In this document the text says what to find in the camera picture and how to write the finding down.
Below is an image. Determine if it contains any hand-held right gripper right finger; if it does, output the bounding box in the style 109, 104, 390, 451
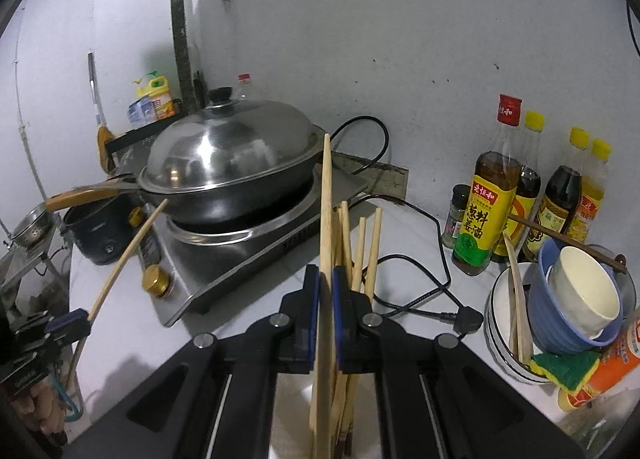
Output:
332, 265, 586, 459

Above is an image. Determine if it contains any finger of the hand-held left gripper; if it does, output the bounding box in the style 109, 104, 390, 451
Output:
20, 324, 92, 360
15, 308, 90, 342

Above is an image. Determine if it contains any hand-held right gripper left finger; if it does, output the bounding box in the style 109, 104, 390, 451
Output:
62, 264, 322, 459

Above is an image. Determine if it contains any group of wooden chopsticks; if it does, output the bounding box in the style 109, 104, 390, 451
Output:
330, 200, 384, 459

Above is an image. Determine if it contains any plain wooden chopstick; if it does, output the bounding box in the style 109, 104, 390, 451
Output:
309, 133, 335, 459
66, 198, 169, 392

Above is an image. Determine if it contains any person's left hand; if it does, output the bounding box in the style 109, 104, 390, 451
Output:
15, 374, 66, 435

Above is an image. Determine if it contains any steel shelf rack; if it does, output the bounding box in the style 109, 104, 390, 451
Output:
0, 231, 68, 315

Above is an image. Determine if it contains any black electric pot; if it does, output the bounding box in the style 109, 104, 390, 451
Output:
61, 194, 151, 266

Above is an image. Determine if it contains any steel strainer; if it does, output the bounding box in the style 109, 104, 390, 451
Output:
11, 206, 55, 247

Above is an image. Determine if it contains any small spice jar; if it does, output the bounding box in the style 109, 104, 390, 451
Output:
441, 184, 473, 249

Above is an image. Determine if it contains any stack of white plates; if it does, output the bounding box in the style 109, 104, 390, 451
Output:
484, 261, 563, 385

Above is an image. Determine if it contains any cooking wine bottle red cap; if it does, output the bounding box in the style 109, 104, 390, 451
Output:
452, 94, 523, 276

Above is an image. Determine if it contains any brown wooden ladle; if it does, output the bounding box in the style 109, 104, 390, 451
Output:
96, 123, 115, 175

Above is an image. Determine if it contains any pale wooden spoon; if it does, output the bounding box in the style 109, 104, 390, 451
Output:
501, 231, 535, 365

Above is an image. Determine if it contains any steel wok lid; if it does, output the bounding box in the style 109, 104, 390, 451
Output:
137, 86, 326, 190

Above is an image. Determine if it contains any black metal rack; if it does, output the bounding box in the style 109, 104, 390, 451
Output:
106, 114, 181, 175

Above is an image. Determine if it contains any blue bowl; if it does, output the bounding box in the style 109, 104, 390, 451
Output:
527, 236, 626, 355

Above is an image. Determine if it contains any blue and white packet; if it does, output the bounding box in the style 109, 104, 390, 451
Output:
127, 95, 156, 127

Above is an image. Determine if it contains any yellow green sponge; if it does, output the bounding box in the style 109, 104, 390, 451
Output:
529, 350, 601, 396

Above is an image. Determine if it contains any grey metal rod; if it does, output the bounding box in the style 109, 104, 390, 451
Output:
87, 52, 103, 127

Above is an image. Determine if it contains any dark brown wooden utensil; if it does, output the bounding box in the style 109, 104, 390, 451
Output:
509, 216, 628, 274

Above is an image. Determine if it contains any soy sauce bottle yellow label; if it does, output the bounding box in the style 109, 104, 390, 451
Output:
492, 110, 546, 262

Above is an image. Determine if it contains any yellow detergent bottle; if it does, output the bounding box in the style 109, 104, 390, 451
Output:
132, 70, 173, 121

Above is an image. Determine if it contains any white bowl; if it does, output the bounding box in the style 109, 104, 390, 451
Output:
546, 245, 622, 340

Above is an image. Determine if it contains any dark sauce bottle yellow cap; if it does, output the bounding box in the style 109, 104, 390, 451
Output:
522, 127, 590, 262

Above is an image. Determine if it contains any orange bottle yellow cap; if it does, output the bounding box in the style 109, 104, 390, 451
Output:
557, 306, 640, 412

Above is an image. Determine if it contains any clear plastic bag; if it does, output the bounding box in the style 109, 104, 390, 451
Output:
557, 386, 640, 459

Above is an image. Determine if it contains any golden oil bottle yellow cap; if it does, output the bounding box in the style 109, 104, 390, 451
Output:
565, 138, 612, 246

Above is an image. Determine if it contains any dark vertical pipe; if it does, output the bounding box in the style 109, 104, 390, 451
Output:
170, 0, 198, 110

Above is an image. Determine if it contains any light blue cord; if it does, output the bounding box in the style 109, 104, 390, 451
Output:
50, 374, 83, 422

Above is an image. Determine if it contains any black cable with plug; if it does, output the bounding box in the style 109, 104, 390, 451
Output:
357, 195, 485, 337

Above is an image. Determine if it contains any black power cable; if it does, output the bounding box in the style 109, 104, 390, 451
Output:
327, 115, 390, 175

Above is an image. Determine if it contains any black hood power cord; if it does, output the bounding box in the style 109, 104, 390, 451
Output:
626, 2, 640, 55

